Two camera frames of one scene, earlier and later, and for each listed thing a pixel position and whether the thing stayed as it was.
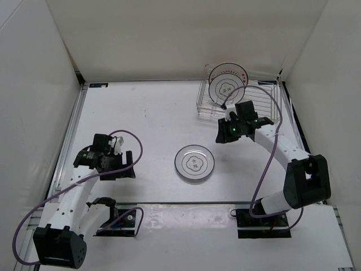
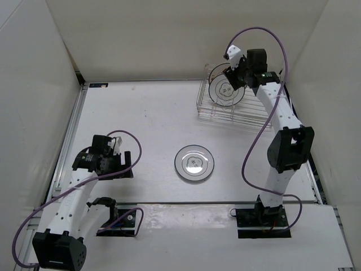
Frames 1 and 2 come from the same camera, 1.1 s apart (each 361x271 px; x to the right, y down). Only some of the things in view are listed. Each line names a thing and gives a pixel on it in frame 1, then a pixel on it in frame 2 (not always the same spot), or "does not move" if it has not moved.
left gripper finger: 128,157 does not move
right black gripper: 223,136 -> 231,74
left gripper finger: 128,173 does not move
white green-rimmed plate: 194,161 does not move
